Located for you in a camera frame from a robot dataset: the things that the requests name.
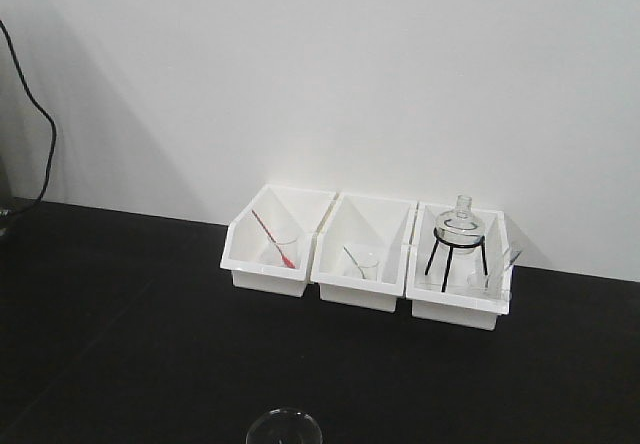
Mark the clear glass beaker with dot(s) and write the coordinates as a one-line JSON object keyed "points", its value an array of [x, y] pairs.
{"points": [[284, 425]]}

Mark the small beaker in left bin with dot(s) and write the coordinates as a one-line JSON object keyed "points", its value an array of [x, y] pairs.
{"points": [[288, 245]]}

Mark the small beaker in bin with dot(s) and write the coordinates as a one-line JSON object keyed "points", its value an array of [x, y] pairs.
{"points": [[369, 263], [288, 245]]}

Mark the white bin middle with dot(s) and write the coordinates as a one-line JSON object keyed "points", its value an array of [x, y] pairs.
{"points": [[362, 251]]}

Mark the white bin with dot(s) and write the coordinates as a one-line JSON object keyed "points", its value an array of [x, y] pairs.
{"points": [[362, 251], [286, 211], [448, 287]]}

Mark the white bin left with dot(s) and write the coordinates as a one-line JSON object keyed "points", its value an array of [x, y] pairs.
{"points": [[286, 211]]}

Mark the small beaker in middle bin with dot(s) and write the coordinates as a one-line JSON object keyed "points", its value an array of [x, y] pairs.
{"points": [[369, 263]]}

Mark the blue-green pipette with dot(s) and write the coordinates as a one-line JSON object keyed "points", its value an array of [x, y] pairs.
{"points": [[354, 262]]}

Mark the round glass flask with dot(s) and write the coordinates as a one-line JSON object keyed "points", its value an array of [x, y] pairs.
{"points": [[460, 226]]}

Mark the white bin right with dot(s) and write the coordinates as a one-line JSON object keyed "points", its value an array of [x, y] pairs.
{"points": [[448, 287]]}

